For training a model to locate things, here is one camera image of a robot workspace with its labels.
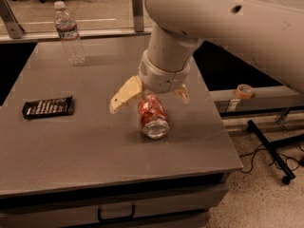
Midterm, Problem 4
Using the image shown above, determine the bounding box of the grey cabinet drawer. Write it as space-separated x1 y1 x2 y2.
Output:
0 183 228 228

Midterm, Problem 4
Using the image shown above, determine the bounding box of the black wheeled stand base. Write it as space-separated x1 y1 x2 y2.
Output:
247 120 304 185

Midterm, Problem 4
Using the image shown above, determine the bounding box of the metal railing post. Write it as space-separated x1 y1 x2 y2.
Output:
131 0 144 32
0 0 25 39

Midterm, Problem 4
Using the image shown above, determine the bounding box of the red coke can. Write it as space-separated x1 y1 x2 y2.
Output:
138 93 170 140

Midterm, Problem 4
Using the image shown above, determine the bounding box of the black drawer handle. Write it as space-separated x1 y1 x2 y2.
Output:
97 204 136 223

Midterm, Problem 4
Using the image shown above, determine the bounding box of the grey side shelf ledge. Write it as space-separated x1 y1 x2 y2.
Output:
210 85 304 113

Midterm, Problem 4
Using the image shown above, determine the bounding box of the black floor cable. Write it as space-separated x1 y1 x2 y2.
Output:
239 142 304 175

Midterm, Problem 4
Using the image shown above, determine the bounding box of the clear plastic water bottle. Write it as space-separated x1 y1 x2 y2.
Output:
54 1 86 66

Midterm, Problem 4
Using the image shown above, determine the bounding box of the middle metal railing post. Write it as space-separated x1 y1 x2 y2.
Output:
131 0 144 32

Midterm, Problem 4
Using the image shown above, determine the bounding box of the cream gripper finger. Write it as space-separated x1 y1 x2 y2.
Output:
109 75 143 114
174 85 190 104

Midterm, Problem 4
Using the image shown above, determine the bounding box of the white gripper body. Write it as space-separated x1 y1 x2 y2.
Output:
139 51 190 93

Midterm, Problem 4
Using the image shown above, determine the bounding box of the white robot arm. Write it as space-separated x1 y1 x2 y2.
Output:
109 0 304 113

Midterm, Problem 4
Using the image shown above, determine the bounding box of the left metal railing post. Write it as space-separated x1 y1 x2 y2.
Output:
0 0 25 39

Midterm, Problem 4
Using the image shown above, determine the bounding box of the orange tape roll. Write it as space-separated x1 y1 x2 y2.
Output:
236 84 255 100

